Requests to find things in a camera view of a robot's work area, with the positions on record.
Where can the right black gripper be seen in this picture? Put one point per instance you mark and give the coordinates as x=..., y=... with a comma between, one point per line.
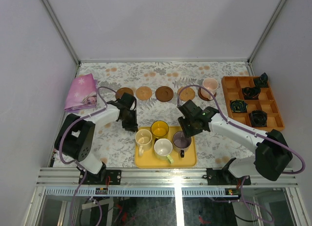
x=182, y=121

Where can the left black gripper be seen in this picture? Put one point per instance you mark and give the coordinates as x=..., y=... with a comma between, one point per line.
x=130, y=121

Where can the dark wooden coaster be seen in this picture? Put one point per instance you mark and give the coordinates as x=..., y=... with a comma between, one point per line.
x=204, y=95
x=164, y=94
x=123, y=90

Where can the woven rattan coaster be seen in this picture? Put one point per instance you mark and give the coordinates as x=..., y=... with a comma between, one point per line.
x=144, y=93
x=187, y=94

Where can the purple mug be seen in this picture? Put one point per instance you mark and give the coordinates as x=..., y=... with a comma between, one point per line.
x=181, y=143

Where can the pink mug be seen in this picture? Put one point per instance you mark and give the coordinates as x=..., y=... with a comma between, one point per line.
x=210, y=83

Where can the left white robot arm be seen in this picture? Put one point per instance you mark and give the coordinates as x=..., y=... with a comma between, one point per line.
x=75, y=137

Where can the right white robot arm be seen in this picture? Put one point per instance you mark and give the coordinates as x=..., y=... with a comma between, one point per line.
x=269, y=159

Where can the yellow glass cup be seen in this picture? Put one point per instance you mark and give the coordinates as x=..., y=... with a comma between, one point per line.
x=159, y=129

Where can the cream mug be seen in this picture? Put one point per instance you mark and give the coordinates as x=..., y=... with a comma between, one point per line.
x=144, y=141

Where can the black item left compartment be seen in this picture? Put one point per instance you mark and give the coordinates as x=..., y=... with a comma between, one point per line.
x=238, y=106

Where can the purple snowflake cloth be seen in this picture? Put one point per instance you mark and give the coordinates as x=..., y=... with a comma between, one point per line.
x=82, y=94

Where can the yellow serving tray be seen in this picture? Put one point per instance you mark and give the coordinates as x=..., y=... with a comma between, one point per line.
x=149, y=160

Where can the orange compartment organizer tray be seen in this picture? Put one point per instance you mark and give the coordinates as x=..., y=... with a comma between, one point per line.
x=232, y=88

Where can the black coiled item lower compartment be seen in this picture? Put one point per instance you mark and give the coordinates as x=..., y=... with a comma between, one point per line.
x=258, y=118

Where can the black item top compartment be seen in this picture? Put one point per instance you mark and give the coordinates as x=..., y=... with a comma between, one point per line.
x=261, y=81

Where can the white green-handled mug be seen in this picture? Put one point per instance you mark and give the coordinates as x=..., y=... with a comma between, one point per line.
x=163, y=149

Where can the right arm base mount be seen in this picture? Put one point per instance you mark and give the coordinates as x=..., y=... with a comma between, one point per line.
x=221, y=176

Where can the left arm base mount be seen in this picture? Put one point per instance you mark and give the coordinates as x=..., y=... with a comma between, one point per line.
x=104, y=177

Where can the aluminium frame rail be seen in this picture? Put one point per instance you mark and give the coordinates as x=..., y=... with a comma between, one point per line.
x=133, y=177

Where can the blue slotted cable duct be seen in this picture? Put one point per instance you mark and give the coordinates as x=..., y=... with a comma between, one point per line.
x=136, y=192

